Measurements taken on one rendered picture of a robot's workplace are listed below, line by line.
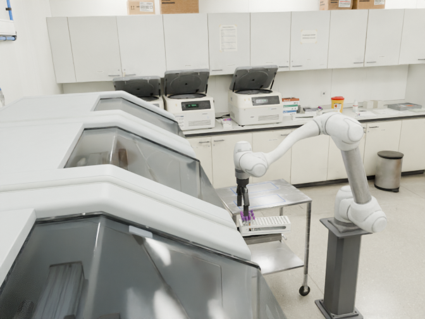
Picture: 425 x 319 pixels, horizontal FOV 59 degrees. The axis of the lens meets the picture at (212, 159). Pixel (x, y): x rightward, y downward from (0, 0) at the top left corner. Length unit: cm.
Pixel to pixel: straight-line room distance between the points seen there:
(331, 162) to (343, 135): 304
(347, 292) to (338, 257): 29
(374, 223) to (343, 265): 48
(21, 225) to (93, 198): 15
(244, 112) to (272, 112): 35
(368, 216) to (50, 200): 191
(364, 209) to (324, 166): 276
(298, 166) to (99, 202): 424
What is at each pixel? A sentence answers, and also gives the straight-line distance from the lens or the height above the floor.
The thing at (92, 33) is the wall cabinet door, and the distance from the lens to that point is 455.
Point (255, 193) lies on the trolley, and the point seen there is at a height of 82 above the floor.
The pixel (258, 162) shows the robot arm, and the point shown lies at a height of 133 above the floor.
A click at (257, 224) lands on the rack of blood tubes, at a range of 227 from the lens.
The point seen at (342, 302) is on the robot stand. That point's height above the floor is 15.
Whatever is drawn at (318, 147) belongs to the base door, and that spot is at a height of 55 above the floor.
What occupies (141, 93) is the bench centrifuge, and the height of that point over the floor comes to 131.
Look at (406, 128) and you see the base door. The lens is 562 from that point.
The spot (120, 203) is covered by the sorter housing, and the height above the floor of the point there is 160.
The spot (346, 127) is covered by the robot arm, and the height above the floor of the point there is 146.
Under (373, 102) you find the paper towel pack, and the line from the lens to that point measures 580.
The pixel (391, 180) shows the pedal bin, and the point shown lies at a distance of 523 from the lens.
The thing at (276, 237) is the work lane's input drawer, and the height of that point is 78.
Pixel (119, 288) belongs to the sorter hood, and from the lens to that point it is 65.
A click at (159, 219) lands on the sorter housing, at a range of 87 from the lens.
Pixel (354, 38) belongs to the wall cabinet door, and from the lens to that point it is 532.
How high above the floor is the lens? 194
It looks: 18 degrees down
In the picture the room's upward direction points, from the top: 2 degrees counter-clockwise
